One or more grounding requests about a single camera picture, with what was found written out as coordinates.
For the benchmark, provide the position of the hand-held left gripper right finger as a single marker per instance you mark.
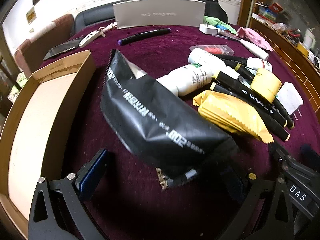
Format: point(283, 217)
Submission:
point(238, 185)

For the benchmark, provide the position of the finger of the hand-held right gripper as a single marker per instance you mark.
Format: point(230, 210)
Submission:
point(281, 156)

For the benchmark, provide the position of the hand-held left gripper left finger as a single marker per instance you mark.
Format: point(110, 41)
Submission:
point(92, 172)

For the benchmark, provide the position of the black double-ended marker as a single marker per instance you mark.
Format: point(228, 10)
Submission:
point(240, 67)
point(272, 125)
point(247, 91)

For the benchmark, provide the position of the cardboard box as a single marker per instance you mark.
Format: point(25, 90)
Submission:
point(37, 120)

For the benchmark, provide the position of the clear case red contents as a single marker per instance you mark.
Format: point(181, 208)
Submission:
point(215, 49)

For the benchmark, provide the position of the yellow foil snack packet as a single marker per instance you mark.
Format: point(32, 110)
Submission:
point(230, 112)

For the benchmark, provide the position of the yellow tape roll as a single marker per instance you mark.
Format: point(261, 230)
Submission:
point(265, 85)

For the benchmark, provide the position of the small white bottle red label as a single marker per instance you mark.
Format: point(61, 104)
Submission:
point(260, 63)

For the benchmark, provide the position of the tall white bottle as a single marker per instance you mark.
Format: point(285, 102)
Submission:
point(256, 50)

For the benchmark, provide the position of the floral cushion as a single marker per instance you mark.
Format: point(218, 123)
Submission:
point(21, 80)

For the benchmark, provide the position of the white bottle green label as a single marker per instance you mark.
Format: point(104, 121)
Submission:
point(190, 78)

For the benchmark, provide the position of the white jug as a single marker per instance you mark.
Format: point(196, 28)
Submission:
point(308, 38)

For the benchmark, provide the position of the pink cloth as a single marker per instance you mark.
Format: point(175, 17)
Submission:
point(255, 36)

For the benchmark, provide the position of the plain white bottle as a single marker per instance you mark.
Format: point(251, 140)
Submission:
point(205, 57)

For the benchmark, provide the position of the black phone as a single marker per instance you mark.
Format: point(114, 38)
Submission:
point(62, 48)

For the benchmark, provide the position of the black pen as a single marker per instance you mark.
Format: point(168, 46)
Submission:
point(231, 37)

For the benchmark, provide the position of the white key fob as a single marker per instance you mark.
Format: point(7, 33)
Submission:
point(88, 38)

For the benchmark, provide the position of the brown chair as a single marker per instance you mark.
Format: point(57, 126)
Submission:
point(40, 42)

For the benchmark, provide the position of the small blue item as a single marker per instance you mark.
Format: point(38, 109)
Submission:
point(221, 27)

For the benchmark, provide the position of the colourful storage container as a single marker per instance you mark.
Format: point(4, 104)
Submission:
point(266, 12)

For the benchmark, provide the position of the black comb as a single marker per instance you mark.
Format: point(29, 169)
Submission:
point(145, 35)

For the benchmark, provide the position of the red box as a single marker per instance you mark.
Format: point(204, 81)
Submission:
point(276, 7)

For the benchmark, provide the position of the green cloth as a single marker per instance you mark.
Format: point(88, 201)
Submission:
point(215, 21)

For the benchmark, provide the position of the black sofa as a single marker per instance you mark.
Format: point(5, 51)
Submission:
point(95, 15)

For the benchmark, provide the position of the grey shoe box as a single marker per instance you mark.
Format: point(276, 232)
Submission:
point(160, 13)

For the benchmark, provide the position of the white wall charger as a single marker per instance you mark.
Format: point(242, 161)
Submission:
point(207, 28)
point(290, 97)

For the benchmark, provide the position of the wooden door frame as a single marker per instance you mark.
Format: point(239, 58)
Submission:
point(247, 2)

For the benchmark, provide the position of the yellow wall plaque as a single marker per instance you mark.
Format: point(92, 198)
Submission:
point(31, 15)

